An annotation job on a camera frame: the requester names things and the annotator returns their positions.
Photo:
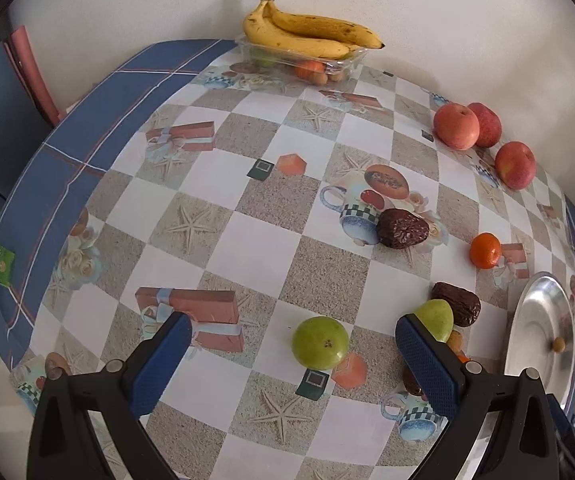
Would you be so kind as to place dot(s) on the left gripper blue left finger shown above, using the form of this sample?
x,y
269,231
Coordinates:
x,y
155,360

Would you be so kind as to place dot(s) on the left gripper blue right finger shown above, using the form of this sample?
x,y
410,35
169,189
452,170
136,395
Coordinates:
x,y
431,364

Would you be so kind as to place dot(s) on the dark red date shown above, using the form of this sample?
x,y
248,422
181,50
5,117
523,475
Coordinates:
x,y
400,229
411,384
465,305

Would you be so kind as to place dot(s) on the oblong green jujube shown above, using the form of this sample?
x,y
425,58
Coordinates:
x,y
437,317

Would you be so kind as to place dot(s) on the round green jujube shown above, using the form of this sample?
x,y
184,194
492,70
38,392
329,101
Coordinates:
x,y
320,343

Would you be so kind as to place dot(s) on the small brown longan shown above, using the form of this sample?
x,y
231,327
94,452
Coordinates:
x,y
455,342

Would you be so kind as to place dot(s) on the large steel plate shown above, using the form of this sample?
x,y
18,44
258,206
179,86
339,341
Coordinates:
x,y
543,313

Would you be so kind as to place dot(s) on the far orange tangerine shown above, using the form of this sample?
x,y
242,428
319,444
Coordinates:
x,y
485,251

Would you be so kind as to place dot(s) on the patterned checkered tablecloth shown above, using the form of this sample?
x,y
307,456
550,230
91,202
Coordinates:
x,y
188,168

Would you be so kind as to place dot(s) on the red apple right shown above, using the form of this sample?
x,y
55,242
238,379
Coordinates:
x,y
515,165

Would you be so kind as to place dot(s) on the red apple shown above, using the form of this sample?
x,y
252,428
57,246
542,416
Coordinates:
x,y
490,127
515,165

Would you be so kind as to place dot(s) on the pale pink apple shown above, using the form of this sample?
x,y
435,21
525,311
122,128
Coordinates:
x,y
457,126

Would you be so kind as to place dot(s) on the red apple middle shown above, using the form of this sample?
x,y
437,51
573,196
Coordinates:
x,y
490,127

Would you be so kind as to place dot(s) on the clear plastic fruit tray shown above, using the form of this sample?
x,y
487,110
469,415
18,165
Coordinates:
x,y
319,71

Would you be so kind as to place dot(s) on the yellow banana bunch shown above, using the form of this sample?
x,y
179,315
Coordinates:
x,y
306,34

